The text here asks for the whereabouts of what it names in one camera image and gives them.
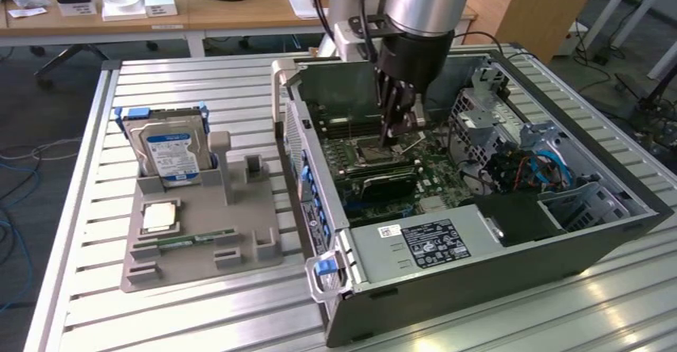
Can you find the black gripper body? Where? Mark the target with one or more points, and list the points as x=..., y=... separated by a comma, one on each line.
x=415, y=58

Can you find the black Nvidia graphics card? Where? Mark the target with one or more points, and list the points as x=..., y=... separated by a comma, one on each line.
x=388, y=187

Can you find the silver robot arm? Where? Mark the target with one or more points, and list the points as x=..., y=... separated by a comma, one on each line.
x=428, y=3

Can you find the metal socket cover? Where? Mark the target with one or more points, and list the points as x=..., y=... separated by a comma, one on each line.
x=416, y=141

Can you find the CPU socket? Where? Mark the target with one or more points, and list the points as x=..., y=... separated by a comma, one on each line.
x=369, y=153

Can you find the perforated metal drive cage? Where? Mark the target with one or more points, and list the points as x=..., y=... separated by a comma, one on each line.
x=475, y=130

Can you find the green RAM stick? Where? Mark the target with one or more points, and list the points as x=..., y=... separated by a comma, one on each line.
x=181, y=240
x=369, y=171

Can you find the green motherboard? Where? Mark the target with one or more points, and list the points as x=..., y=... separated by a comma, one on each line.
x=434, y=185

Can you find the silver chipset heatsink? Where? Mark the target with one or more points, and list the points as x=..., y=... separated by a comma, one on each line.
x=430, y=206

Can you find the white paper stack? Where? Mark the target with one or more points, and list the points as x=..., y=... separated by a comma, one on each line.
x=301, y=7

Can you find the wooden cabinet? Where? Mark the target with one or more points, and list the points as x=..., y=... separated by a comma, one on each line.
x=550, y=11

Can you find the grey power supply unit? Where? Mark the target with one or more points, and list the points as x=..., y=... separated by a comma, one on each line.
x=380, y=257

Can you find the grey metal disk bay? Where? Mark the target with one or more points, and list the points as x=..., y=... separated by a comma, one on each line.
x=586, y=209

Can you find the hard disk with blue caddy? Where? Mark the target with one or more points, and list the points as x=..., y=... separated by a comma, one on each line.
x=168, y=155

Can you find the grey plastic parts rack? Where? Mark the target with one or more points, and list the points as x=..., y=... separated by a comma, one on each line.
x=205, y=217

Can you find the black open PC case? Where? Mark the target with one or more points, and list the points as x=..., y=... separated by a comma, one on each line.
x=475, y=288

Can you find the white cube box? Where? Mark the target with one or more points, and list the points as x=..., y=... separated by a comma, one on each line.
x=160, y=7

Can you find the silver CPU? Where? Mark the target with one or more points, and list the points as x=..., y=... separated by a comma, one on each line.
x=159, y=217

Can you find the flat white box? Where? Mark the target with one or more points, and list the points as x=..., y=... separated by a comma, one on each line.
x=124, y=16

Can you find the white tape roll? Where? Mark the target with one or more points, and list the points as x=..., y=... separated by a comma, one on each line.
x=120, y=1

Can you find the white box with black top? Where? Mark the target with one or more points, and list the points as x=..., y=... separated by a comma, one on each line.
x=76, y=9

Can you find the wooden desk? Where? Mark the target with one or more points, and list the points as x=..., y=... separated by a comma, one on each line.
x=62, y=25

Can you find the white card with red print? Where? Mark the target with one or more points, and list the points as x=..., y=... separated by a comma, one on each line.
x=26, y=12

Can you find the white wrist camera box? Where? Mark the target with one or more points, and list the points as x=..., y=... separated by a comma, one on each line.
x=348, y=44

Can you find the white table frame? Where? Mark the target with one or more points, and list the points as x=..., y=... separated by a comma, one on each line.
x=665, y=60

